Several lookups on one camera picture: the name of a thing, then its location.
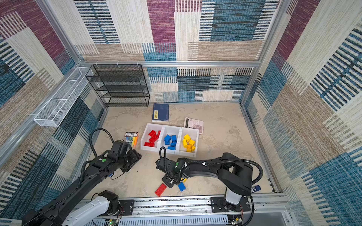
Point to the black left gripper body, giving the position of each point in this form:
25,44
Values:
129,160

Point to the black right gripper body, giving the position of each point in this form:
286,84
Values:
168,180

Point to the blue lego bottom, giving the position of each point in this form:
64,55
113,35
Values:
181,186

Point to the red long lego bottom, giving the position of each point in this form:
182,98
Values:
160,190

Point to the red long lego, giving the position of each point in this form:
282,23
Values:
160,190
149,144

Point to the yellow square lego brick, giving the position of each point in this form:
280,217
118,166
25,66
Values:
189,148

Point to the yellow lego cluster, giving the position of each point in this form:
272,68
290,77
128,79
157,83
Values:
187,138
192,142

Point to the red long lego diagonal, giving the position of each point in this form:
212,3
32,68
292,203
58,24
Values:
154,138

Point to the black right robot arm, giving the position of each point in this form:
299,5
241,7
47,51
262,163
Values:
238,175

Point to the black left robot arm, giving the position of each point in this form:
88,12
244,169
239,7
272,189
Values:
55,212

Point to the colourful marker pack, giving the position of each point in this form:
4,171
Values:
132,138

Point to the white three-compartment bin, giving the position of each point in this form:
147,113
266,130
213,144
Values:
177,140

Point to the pink calculator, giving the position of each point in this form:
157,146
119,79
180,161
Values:
194,124

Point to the dark blue book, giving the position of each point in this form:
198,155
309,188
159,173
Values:
160,112

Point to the blue white marker pen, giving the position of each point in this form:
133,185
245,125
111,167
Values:
255,189

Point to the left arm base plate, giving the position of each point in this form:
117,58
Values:
125,207

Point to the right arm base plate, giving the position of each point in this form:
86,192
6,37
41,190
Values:
219,204

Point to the black wire shelf rack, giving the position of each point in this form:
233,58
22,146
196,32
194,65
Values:
119,85

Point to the white wire mesh basket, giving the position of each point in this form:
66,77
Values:
59,105

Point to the aluminium rail front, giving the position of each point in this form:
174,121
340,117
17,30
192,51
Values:
266,210

